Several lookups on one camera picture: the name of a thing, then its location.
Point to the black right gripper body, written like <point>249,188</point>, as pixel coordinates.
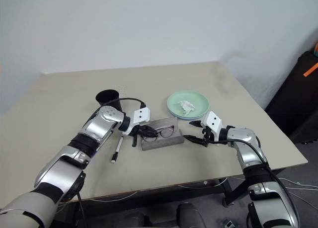
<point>207,136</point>

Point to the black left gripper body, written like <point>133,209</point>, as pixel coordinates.
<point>136,131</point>

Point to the black-framed glasses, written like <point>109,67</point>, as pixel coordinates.
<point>158,132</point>

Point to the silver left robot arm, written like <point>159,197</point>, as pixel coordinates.
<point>57,173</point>

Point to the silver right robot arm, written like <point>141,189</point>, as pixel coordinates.
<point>248,141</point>

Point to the grey glasses case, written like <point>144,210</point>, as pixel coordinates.
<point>161,144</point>

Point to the black cup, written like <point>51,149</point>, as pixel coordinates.
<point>114,104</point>

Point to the large black case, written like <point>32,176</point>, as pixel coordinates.
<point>295,101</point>

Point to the light blue plate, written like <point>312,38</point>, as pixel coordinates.
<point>184,118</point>

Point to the white marker with black cap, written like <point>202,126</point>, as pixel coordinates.
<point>118,146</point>

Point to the green plate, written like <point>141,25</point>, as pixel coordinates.
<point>198,103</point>

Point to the crumpled white tissue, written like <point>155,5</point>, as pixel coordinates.
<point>185,105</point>

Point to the dark rounded shape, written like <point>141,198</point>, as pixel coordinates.
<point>190,215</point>

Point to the small grey floor box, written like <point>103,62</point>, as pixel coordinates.
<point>229,223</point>

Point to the orange tape strip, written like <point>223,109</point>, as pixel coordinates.
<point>310,70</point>

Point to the teal and orange object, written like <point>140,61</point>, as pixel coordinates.
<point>316,49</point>

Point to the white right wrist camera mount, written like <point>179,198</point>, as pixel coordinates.
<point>213,122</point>

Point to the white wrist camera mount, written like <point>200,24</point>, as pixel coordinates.
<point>213,122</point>
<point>142,115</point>

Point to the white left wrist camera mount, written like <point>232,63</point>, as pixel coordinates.
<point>142,115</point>

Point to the black table leg frame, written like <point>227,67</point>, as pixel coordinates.
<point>229,190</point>

